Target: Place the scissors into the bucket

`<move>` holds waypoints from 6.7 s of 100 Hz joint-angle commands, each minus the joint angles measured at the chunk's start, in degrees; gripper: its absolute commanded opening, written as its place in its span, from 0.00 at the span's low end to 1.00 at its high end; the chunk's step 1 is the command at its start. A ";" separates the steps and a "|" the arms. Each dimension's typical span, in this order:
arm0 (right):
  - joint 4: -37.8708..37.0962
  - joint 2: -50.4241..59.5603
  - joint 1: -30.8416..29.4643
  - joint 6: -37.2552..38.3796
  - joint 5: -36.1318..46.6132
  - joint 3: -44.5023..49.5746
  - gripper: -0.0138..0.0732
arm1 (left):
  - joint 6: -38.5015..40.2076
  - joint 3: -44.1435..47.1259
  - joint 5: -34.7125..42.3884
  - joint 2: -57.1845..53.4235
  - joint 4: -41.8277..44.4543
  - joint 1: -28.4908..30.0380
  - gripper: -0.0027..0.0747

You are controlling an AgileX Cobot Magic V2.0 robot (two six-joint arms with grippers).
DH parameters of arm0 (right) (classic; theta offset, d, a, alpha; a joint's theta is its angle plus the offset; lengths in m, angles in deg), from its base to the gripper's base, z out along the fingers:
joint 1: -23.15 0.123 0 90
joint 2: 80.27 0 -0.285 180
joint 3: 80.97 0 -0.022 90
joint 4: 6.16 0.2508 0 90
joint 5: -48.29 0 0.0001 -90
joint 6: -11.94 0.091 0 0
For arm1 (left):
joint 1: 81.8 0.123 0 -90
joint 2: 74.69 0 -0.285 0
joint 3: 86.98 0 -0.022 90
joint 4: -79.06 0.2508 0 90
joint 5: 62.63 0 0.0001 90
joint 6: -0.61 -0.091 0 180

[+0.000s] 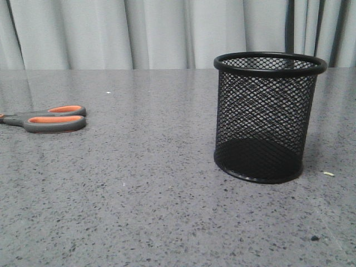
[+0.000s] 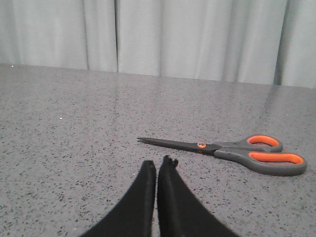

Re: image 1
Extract grey orange handled scissors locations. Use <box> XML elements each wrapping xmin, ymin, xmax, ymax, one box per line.
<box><xmin>1</xmin><ymin>105</ymin><xmax>86</xmax><ymax>133</ymax></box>

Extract black mesh pen bucket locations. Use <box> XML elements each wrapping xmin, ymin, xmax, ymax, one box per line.
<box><xmin>214</xmin><ymin>52</ymin><xmax>327</xmax><ymax>184</ymax></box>

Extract white pleated curtain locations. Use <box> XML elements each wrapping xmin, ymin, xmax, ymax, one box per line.
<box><xmin>1</xmin><ymin>1</ymin><xmax>355</xmax><ymax>70</ymax></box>

